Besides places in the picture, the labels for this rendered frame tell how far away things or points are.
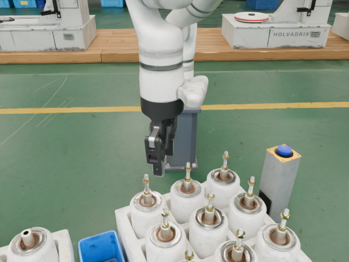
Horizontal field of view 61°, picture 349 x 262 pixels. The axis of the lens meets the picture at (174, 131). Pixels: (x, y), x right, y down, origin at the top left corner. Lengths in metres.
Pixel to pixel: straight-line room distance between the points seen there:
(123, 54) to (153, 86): 2.12
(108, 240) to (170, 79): 0.61
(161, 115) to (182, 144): 0.74
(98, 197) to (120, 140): 0.40
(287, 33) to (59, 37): 1.90
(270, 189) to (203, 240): 0.30
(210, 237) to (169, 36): 0.48
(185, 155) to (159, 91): 0.81
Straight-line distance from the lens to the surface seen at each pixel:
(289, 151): 0.91
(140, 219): 0.80
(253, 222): 0.81
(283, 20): 2.94
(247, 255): 0.72
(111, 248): 0.98
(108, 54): 2.60
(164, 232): 0.71
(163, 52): 0.45
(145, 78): 0.47
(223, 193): 0.87
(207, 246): 0.78
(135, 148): 1.44
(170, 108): 0.49
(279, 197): 0.98
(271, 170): 0.94
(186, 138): 1.21
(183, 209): 0.84
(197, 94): 0.46
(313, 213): 1.23
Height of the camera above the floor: 0.82
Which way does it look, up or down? 32 degrees down
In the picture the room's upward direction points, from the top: straight up
